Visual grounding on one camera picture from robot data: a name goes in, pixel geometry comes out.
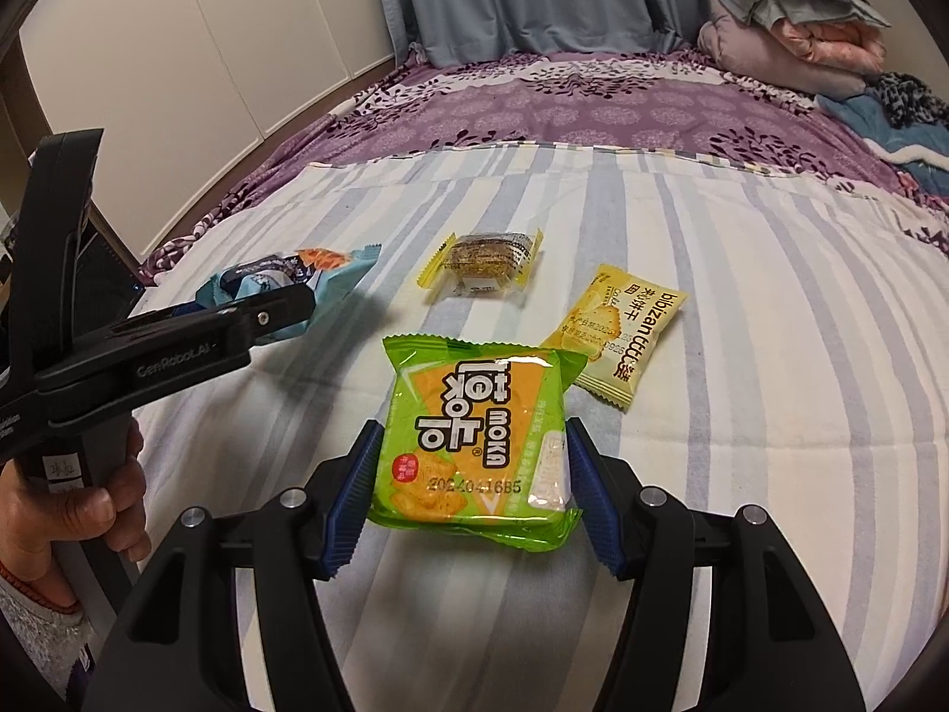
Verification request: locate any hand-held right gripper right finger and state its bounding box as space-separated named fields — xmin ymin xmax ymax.
xmin=565 ymin=417 xmax=868 ymax=712

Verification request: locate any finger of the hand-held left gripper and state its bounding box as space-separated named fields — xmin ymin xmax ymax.
xmin=37 ymin=285 xmax=314 ymax=425
xmin=70 ymin=303 xmax=239 ymax=347

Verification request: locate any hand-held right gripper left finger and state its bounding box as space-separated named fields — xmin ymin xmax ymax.
xmin=80 ymin=419 xmax=387 ymax=712

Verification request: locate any green cracker packet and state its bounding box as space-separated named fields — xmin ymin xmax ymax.
xmin=368 ymin=333 xmax=587 ymax=554

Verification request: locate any light blue snack packet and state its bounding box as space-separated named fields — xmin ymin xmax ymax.
xmin=208 ymin=244 xmax=383 ymax=328

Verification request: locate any person's left forearm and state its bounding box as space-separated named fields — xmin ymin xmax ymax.
xmin=0 ymin=560 xmax=97 ymax=684

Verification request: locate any person's left hand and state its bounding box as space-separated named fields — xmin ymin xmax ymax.
xmin=0 ymin=419 xmax=154 ymax=595

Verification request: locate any yellow biscuit packet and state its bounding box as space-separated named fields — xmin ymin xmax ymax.
xmin=540 ymin=265 xmax=690 ymax=412

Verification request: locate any striped bed sheet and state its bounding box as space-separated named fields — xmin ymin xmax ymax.
xmin=126 ymin=141 xmax=949 ymax=712

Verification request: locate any white wardrobe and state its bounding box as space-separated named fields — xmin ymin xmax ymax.
xmin=18 ymin=0 xmax=397 ymax=253

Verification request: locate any clear packet with brown snack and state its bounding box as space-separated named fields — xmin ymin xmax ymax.
xmin=415 ymin=231 xmax=544 ymax=305

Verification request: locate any purple floral bed sheet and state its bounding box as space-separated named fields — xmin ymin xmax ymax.
xmin=137 ymin=46 xmax=949 ymax=287

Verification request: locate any pink folded quilt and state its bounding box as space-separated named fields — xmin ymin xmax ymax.
xmin=697 ymin=0 xmax=889 ymax=97

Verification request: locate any leopard print cloth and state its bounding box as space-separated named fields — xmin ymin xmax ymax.
xmin=864 ymin=72 xmax=949 ymax=131

